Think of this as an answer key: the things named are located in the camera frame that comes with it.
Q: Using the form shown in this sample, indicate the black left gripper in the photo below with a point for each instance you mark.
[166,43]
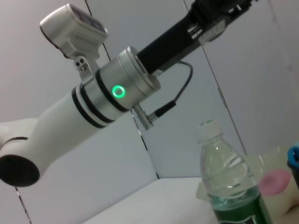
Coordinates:
[175,44]

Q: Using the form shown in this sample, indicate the clear plastic ruler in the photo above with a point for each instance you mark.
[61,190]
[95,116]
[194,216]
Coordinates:
[211,35]

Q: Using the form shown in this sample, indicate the blue scissors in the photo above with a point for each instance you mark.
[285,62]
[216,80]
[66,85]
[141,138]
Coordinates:
[292,156]

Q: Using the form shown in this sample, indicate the pink toy peach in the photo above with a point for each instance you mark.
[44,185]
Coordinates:
[275,182]

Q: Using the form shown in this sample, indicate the clear water bottle green label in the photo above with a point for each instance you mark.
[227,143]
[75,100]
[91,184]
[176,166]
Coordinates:
[231,186]

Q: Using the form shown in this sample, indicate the green translucent plastic bowl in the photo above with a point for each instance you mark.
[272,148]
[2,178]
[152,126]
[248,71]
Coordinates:
[280,205]

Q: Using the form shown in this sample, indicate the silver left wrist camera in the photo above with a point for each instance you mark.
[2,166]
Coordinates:
[70,32]

